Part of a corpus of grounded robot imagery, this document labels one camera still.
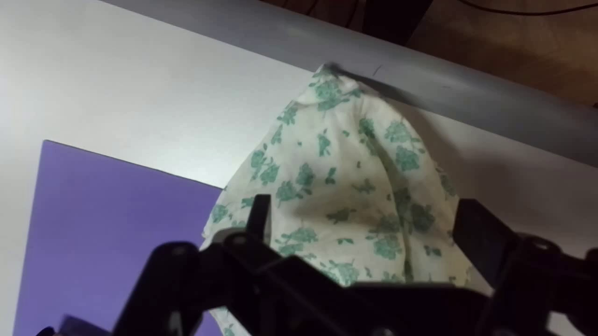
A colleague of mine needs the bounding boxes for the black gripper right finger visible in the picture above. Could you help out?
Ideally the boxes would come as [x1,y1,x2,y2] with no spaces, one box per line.
[452,198,598,336]

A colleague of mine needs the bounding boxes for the purple paper sheet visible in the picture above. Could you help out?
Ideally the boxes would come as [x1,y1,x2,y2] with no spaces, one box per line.
[11,138,224,336]

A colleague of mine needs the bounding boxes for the white green floral cloth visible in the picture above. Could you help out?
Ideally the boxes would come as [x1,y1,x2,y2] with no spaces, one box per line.
[200,61,495,336]

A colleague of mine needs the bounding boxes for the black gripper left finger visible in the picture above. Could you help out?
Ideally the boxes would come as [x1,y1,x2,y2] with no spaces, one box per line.
[35,192,351,336]

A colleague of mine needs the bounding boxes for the thin black cable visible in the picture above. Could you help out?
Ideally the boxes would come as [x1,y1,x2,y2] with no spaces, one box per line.
[457,0,598,18]

